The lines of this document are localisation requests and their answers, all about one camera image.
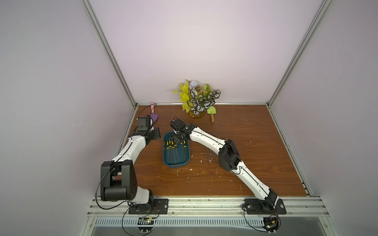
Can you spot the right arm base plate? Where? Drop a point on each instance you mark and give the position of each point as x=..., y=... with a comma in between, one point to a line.
x=255, y=206

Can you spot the left controller board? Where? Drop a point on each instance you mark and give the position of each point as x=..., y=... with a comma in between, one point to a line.
x=145, y=225

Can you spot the potted artificial plant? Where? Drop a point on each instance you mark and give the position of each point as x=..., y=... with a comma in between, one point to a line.
x=196, y=98

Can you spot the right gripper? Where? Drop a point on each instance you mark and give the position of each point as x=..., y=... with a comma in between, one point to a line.
x=180, y=137

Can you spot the controller board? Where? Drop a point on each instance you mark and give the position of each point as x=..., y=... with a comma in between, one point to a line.
x=271, y=224
x=145, y=225

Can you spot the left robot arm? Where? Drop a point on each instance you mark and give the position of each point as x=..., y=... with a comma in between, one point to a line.
x=118, y=181

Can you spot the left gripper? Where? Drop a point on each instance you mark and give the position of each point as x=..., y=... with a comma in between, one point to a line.
x=157, y=133

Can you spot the green trowel wooden handle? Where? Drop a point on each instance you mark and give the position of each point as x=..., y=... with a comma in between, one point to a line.
x=211, y=111

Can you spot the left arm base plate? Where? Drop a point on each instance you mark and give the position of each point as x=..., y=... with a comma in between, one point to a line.
x=157, y=206

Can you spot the right controller board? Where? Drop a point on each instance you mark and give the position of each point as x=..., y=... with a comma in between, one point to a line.
x=271, y=224

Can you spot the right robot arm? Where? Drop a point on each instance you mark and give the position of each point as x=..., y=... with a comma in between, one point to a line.
x=228, y=159

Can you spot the teal plastic storage box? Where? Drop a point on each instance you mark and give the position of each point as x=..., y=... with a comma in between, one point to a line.
x=179, y=158

